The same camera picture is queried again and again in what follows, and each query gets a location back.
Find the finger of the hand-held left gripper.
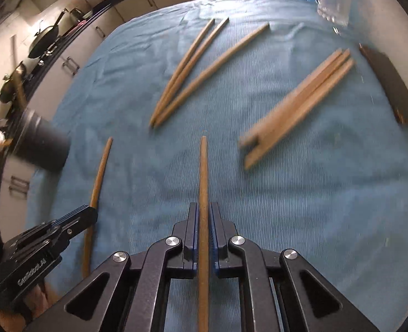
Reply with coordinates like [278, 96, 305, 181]
[51, 206, 99, 240]

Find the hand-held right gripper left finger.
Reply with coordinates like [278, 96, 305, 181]
[24, 202, 200, 332]

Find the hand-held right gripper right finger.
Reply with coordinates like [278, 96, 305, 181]
[209, 201, 381, 332]

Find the wooden chopstick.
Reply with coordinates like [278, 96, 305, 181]
[254, 50, 351, 149]
[82, 137, 114, 279]
[197, 136, 211, 332]
[149, 18, 215, 127]
[153, 17, 230, 125]
[244, 59, 357, 170]
[239, 49, 343, 147]
[153, 23, 270, 128]

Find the black cup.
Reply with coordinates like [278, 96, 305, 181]
[12, 108, 71, 172]

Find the person's left hand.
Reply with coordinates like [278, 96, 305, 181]
[0, 280, 61, 332]

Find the blue cloth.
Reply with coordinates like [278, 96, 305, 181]
[27, 0, 408, 332]

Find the brass pan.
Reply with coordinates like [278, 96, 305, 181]
[0, 60, 29, 104]

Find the black wok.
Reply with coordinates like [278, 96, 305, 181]
[27, 9, 68, 59]

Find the black phone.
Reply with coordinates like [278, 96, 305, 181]
[359, 43, 408, 131]

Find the clear glass mug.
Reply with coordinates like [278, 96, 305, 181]
[299, 0, 354, 29]

